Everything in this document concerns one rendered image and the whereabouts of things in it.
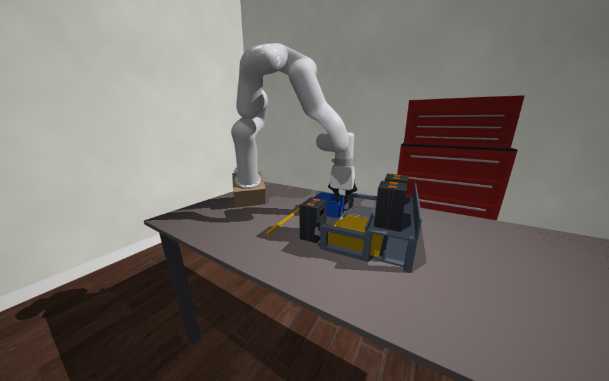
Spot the yellow vertical bar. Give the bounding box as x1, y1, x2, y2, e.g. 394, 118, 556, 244
266, 208, 299, 235

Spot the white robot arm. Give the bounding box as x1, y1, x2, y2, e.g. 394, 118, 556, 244
231, 43, 354, 189

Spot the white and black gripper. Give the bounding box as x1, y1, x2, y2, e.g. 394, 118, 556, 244
328, 165, 357, 205

